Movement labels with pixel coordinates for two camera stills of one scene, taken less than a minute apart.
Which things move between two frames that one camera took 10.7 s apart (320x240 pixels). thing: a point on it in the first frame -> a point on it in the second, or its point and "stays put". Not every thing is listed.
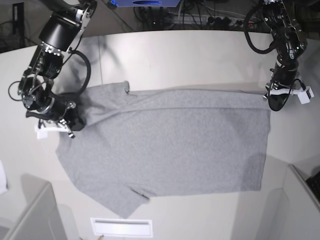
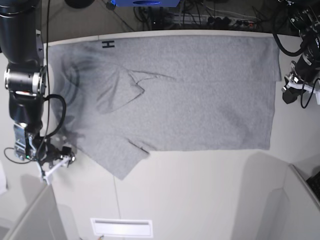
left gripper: [51, 107] -> [30, 145]
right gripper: [285, 74] -> [307, 75]
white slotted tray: [122, 227] stays put
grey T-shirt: [138, 143] -> [116, 97]
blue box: [163, 3] stays put
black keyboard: [314, 183] stays put
